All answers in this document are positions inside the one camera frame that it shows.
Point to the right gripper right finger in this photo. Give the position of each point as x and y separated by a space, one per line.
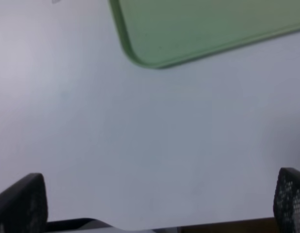
286 204

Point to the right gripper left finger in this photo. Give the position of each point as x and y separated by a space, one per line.
23 206

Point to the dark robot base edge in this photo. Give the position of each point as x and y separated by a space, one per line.
86 225

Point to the light green plastic tray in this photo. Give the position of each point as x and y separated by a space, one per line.
163 33

